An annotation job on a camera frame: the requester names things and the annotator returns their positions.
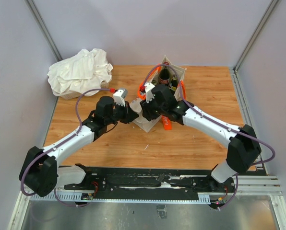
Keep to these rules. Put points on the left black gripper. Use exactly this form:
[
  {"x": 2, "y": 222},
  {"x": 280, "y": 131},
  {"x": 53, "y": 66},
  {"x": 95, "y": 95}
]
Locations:
[{"x": 129, "y": 114}]

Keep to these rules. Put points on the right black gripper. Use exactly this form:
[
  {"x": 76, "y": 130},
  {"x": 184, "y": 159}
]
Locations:
[{"x": 147, "y": 112}]

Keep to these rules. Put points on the canvas tote bag orange handles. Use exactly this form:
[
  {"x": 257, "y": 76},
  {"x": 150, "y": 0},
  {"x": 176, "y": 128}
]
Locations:
[{"x": 171, "y": 105}]

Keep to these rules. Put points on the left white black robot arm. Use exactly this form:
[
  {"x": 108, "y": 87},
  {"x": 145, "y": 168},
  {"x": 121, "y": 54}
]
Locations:
[{"x": 42, "y": 171}]

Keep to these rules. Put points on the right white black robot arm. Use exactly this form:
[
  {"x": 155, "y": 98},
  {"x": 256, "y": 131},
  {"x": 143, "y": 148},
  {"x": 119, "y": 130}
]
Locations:
[{"x": 241, "y": 142}]

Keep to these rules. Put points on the green bottle right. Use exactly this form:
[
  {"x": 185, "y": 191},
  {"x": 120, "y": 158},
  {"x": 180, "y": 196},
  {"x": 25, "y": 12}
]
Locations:
[{"x": 173, "y": 84}]

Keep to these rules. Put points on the cola glass bottle red cap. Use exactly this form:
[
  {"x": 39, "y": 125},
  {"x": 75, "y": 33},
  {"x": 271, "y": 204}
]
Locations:
[{"x": 164, "y": 76}]

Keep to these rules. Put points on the white crumpled cloth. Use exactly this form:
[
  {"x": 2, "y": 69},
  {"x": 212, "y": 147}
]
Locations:
[{"x": 84, "y": 71}]

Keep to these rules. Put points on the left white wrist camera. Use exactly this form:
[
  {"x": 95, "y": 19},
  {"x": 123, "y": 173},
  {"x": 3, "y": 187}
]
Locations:
[{"x": 119, "y": 96}]

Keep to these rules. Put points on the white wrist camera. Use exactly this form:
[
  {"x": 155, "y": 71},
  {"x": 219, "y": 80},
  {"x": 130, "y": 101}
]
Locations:
[
  {"x": 119, "y": 96},
  {"x": 145, "y": 92}
]

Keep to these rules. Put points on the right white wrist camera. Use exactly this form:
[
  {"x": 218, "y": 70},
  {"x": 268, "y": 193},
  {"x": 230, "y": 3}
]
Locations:
[{"x": 145, "y": 92}]

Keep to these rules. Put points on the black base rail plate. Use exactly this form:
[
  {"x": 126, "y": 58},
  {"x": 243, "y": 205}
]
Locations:
[{"x": 153, "y": 185}]

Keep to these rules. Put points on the left aluminium frame post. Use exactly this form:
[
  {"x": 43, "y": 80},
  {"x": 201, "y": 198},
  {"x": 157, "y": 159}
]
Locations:
[{"x": 43, "y": 28}]

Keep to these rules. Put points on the aluminium frame post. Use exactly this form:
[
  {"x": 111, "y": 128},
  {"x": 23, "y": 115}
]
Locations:
[
  {"x": 43, "y": 28},
  {"x": 259, "y": 28}
]

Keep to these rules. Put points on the right aluminium frame post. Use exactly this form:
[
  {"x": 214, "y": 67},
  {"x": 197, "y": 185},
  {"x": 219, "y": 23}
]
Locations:
[{"x": 259, "y": 28}]

